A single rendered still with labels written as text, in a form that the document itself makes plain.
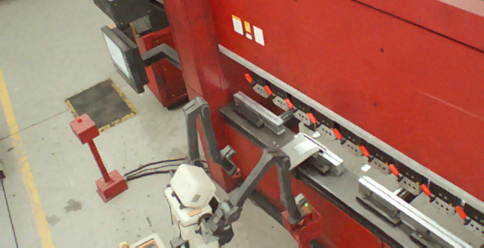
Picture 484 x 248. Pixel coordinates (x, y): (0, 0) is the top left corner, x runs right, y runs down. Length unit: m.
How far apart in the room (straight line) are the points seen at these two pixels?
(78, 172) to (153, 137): 0.79
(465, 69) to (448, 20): 0.21
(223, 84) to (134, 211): 1.44
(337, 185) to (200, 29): 1.35
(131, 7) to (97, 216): 2.03
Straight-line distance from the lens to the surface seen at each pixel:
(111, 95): 5.91
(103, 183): 4.71
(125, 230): 4.43
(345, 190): 3.16
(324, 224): 3.49
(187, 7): 3.35
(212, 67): 3.65
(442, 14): 2.05
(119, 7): 3.30
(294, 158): 3.19
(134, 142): 5.18
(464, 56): 2.09
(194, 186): 2.62
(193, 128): 2.77
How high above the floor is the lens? 3.25
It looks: 39 degrees down
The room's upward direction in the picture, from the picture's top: 11 degrees counter-clockwise
